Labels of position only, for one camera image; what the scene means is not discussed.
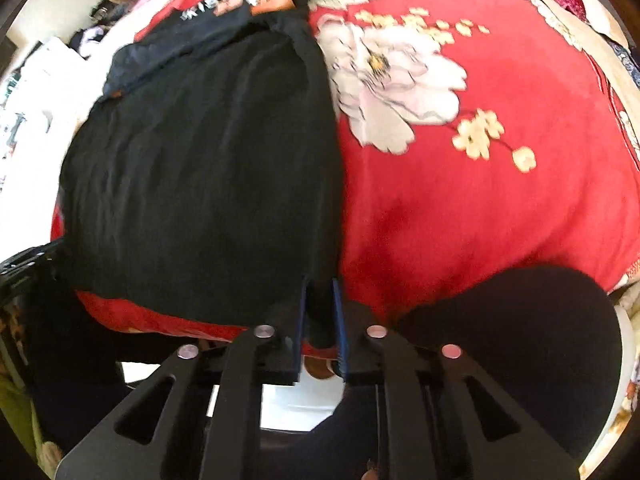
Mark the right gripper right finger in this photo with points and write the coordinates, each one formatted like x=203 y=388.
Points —
x=440 y=415

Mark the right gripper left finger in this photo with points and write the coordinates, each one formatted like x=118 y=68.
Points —
x=198 y=415

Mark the black orange sweater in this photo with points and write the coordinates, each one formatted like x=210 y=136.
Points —
x=205 y=183

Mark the pile of clothes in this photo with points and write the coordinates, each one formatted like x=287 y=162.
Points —
x=103 y=17

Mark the black trouser leg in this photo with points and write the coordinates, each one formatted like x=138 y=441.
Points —
x=549 y=336

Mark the white drawer chest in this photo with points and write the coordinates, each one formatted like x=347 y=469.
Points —
x=42 y=108

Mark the red floral blanket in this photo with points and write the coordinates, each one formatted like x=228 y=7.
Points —
x=475 y=136

